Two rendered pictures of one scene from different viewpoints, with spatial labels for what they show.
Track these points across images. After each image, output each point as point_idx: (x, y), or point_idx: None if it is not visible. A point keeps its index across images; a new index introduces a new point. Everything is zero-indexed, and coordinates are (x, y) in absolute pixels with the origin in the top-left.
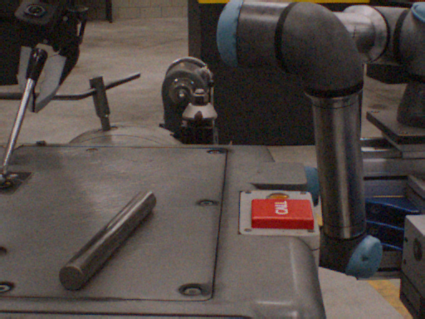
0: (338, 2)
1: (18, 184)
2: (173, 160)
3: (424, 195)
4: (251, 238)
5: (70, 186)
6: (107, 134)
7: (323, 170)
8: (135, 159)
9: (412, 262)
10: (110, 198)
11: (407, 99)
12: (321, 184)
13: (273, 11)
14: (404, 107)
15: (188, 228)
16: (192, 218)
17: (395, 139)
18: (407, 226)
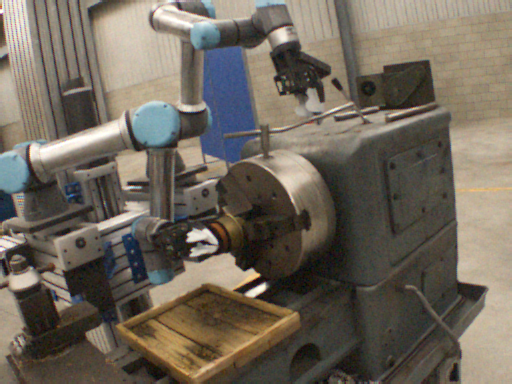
0: None
1: (360, 123)
2: (295, 132)
3: (110, 228)
4: (325, 120)
5: (345, 124)
6: (275, 153)
7: (173, 193)
8: (305, 132)
9: (202, 202)
10: (339, 123)
11: (55, 198)
12: (172, 202)
13: (169, 103)
14: (58, 203)
15: (334, 120)
16: (329, 121)
17: (91, 209)
18: (193, 192)
